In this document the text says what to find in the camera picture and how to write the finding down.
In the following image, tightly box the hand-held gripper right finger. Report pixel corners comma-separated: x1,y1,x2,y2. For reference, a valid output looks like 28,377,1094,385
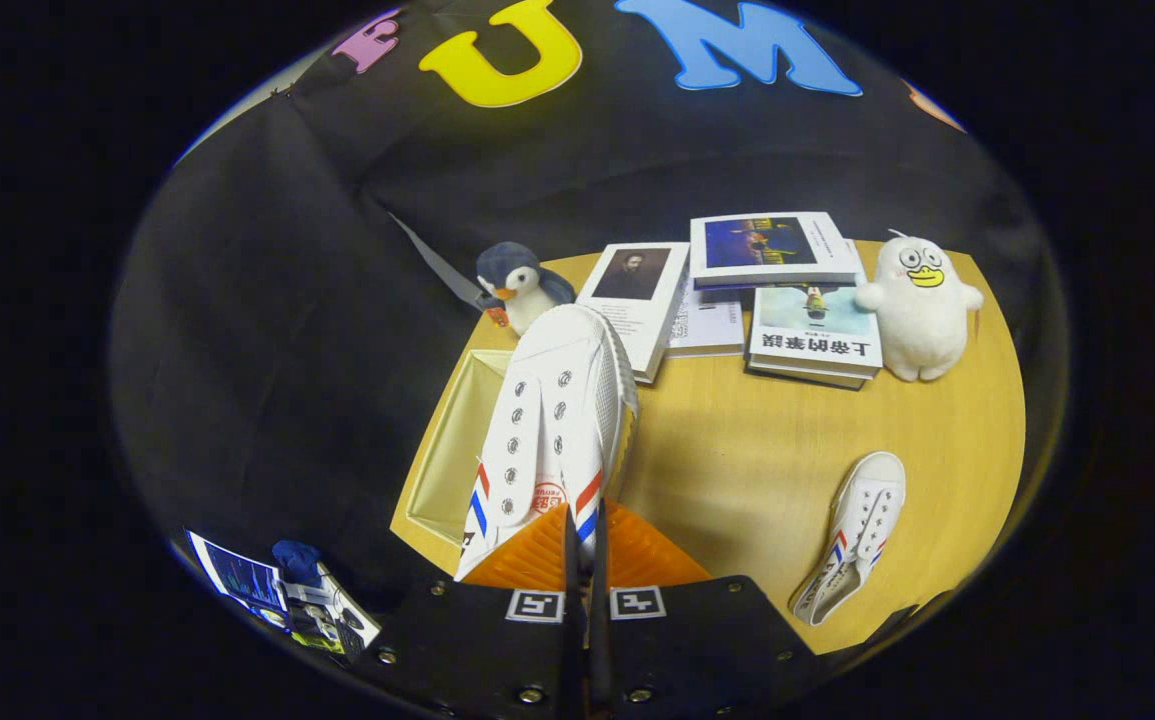
589,500,823,720

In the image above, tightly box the monitor screen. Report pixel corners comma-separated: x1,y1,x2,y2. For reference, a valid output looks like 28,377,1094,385
185,530,288,616

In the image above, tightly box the small blue object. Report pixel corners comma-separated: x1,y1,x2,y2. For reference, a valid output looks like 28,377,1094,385
272,540,324,587

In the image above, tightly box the grey penguin plush toy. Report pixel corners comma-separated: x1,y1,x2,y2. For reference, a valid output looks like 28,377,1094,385
475,241,576,336

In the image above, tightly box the white duck plush toy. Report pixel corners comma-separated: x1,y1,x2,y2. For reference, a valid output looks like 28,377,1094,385
854,230,985,383

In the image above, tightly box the white paper booklet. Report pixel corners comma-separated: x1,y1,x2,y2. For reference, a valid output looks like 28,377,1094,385
665,290,746,359

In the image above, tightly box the white book with portrait cover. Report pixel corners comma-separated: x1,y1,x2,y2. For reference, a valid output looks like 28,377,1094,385
575,241,691,385

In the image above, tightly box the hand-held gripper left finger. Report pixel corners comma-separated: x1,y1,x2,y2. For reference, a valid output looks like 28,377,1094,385
352,503,580,720

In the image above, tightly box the white canvas shoe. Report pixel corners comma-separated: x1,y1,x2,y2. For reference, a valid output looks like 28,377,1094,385
789,451,907,628
454,303,640,583

